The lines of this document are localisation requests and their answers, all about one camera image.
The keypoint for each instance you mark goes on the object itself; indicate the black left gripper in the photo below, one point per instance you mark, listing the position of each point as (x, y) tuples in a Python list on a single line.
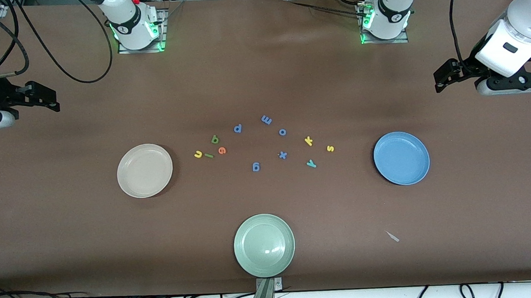
[(466, 67)]

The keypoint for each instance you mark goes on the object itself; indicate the yellow foam letter k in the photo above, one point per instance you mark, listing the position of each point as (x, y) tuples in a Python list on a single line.
[(308, 141)]

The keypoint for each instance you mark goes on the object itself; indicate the yellow foam letter u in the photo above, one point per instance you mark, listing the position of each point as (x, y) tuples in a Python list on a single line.
[(198, 155)]

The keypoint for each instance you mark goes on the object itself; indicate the teal foam letter y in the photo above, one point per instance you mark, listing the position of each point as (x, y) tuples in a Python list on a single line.
[(311, 163)]

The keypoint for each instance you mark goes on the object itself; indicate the green foam letter b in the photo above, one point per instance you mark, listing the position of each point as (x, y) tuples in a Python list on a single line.
[(214, 140)]

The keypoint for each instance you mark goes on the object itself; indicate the orange foam letter e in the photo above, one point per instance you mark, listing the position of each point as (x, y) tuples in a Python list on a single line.
[(222, 152)]

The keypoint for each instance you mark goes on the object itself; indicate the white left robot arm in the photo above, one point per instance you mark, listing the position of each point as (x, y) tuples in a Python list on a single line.
[(521, 32)]

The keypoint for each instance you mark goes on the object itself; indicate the blue round plate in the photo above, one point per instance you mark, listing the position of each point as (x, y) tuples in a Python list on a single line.
[(401, 158)]

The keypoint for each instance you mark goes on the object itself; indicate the beige round plate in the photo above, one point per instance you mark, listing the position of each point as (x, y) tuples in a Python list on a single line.
[(144, 171)]

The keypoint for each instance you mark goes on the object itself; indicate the small grey tape scrap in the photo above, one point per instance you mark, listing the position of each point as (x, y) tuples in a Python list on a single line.
[(393, 237)]

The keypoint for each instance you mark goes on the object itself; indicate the blue foam letter o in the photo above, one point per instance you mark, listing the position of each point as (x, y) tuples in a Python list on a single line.
[(279, 132)]

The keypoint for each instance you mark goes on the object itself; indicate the blue foam letter x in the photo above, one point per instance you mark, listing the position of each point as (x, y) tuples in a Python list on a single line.
[(283, 155)]

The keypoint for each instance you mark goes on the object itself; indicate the blue foam letter m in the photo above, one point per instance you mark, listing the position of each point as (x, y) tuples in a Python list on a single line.
[(266, 120)]

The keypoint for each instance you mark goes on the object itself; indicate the blue foam letter p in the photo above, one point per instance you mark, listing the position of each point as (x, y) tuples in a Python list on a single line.
[(236, 129)]

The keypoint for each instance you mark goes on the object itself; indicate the blue foam letter g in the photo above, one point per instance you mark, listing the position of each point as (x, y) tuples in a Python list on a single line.
[(258, 169)]

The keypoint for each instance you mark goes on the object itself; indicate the pale green round plate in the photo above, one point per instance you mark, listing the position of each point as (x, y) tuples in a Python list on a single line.
[(264, 246)]

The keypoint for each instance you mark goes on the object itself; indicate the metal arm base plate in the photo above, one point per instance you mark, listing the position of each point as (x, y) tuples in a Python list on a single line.
[(161, 35), (401, 39)]

